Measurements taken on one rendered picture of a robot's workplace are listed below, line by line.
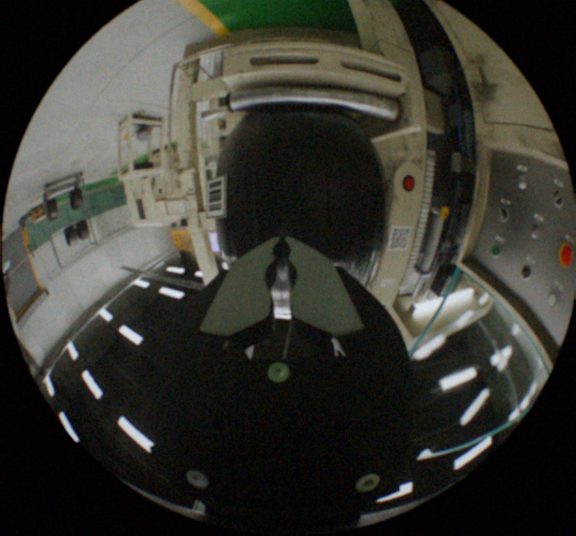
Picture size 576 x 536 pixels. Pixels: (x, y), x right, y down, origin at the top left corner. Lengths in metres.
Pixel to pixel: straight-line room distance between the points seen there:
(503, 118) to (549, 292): 0.40
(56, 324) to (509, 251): 12.21
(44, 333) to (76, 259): 4.56
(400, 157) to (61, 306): 11.74
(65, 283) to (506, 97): 11.79
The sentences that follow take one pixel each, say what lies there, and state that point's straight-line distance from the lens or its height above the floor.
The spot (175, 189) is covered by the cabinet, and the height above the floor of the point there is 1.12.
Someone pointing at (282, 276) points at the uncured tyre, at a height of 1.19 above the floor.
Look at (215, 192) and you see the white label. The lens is 0.25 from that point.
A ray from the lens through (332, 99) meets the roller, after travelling 0.36.
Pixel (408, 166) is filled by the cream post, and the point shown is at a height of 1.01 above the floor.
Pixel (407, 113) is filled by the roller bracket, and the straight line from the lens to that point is 0.40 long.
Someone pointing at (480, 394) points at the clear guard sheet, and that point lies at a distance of 0.70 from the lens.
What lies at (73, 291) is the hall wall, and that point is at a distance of 11.42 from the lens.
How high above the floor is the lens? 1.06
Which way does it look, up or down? 25 degrees up
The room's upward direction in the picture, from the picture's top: 179 degrees clockwise
